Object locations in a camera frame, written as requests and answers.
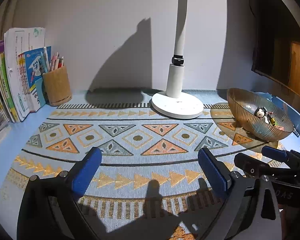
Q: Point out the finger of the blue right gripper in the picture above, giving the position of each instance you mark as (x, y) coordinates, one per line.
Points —
(274, 153)

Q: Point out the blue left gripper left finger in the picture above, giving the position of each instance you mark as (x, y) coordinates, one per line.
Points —
(83, 172)

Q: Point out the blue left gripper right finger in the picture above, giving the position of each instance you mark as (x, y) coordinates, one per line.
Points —
(216, 172)

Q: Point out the cream yellow lighter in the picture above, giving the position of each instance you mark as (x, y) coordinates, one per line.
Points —
(272, 120)

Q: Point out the black white panda figurine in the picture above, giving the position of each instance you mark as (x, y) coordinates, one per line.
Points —
(262, 113)

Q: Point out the amber ribbed glass bowl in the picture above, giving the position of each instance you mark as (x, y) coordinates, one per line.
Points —
(243, 105)

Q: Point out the patterned blue table mat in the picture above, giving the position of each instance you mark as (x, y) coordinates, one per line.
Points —
(149, 184)

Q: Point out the white desk lamp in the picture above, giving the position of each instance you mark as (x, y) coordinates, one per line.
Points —
(173, 102)

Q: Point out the wooden pen holder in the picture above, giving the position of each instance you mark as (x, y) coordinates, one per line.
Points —
(57, 86)

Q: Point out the stack of books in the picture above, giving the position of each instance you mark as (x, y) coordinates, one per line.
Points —
(24, 58)

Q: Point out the black wall television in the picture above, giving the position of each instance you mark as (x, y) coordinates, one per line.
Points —
(277, 52)

